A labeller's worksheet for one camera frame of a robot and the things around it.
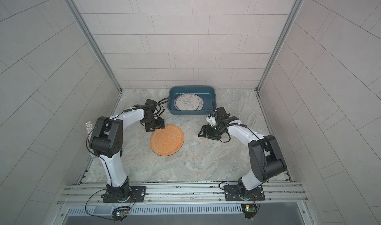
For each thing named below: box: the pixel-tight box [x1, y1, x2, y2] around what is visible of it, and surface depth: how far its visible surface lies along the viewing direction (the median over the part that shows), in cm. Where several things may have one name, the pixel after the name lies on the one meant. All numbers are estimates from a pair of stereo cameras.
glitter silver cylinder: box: [85, 120, 94, 139], surface depth 73 cm
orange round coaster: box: [149, 124, 185, 157], surface depth 91 cm
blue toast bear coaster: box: [196, 95, 204, 111], surface depth 107 cm
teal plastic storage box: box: [167, 85, 217, 115], surface depth 110 cm
